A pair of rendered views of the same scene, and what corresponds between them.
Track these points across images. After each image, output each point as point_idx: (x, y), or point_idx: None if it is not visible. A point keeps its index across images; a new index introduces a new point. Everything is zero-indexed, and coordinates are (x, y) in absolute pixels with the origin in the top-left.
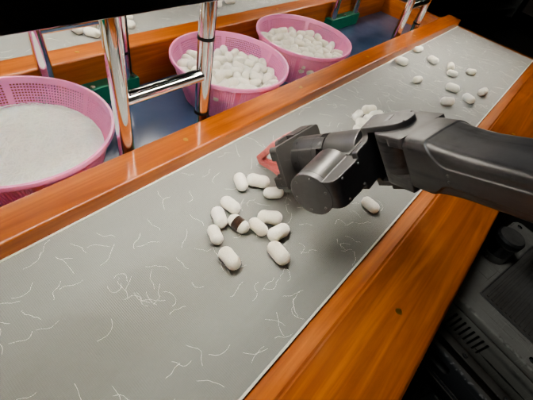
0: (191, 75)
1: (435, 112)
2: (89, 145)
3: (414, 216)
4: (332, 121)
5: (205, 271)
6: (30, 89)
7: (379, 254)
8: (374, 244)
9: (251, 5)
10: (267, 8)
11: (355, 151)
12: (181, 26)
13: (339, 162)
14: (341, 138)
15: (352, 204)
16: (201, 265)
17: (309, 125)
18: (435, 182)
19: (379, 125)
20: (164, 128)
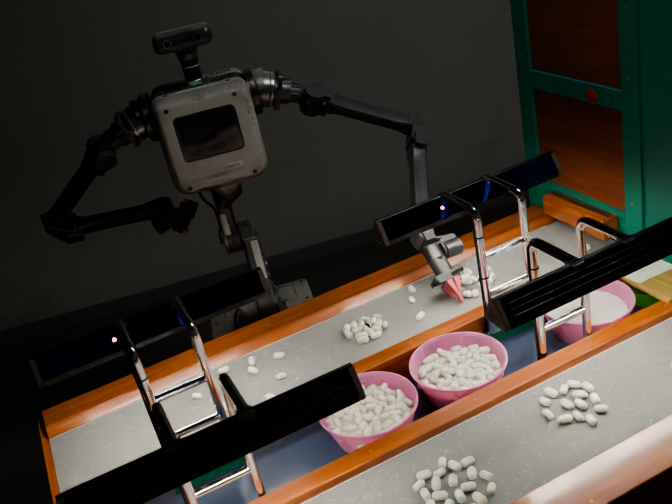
0: (494, 287)
1: (298, 350)
2: (554, 312)
3: (394, 282)
4: (396, 334)
5: (498, 270)
6: (594, 329)
7: (423, 272)
8: (420, 279)
9: (394, 479)
10: (383, 449)
11: (441, 235)
12: (494, 393)
13: (446, 240)
14: (438, 248)
15: (419, 292)
16: (499, 271)
17: (438, 277)
18: None
19: (432, 231)
20: (515, 354)
